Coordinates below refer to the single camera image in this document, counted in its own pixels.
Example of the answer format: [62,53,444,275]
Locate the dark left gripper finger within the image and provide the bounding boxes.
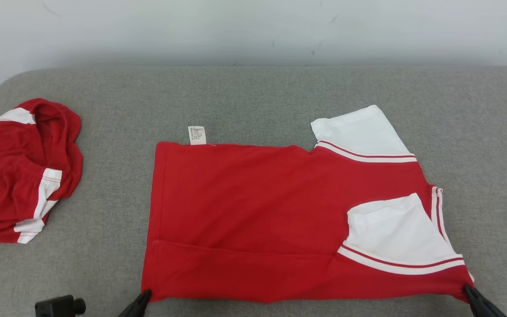
[118,289,152,317]

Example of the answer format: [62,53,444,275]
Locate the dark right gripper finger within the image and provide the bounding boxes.
[463,284,507,317]

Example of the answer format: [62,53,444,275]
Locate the red Bulls jersey white sleeves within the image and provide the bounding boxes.
[141,105,475,304]

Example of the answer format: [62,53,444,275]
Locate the red shorts white stripe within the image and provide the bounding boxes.
[0,98,83,244]

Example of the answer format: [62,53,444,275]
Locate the grey fabric sofa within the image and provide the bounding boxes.
[0,66,507,317]

